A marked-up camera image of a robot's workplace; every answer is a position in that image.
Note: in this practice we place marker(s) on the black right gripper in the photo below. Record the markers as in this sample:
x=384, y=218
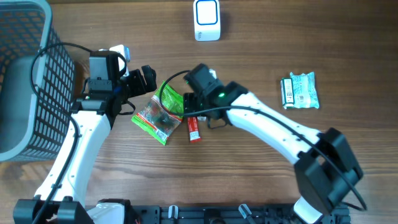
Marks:
x=192, y=102

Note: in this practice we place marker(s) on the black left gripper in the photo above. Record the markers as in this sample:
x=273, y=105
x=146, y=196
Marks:
x=140, y=86

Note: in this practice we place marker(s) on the orange red small box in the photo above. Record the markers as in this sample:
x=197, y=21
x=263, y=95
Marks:
x=201, y=118

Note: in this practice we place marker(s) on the red stick packet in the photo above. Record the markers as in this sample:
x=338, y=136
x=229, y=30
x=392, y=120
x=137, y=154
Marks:
x=193, y=129

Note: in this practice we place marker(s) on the green snack bag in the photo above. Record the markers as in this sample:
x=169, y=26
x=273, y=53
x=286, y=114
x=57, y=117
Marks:
x=155, y=120

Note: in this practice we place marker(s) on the green white gum box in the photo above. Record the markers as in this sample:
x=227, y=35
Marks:
x=287, y=93

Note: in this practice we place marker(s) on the light blue wet wipes pack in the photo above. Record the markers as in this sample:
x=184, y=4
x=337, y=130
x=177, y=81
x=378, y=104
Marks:
x=305, y=93

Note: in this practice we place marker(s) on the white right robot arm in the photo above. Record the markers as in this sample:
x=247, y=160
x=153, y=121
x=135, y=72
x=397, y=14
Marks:
x=325, y=166

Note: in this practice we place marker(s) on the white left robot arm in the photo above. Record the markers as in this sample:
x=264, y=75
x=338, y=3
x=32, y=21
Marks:
x=61, y=197

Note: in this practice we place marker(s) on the white barcode scanner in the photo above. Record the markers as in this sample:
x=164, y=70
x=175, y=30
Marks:
x=207, y=22

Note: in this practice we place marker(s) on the dark grey plastic basket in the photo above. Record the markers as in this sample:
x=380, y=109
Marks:
x=35, y=71

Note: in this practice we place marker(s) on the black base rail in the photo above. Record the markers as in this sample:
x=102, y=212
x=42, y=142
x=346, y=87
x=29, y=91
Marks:
x=266, y=214

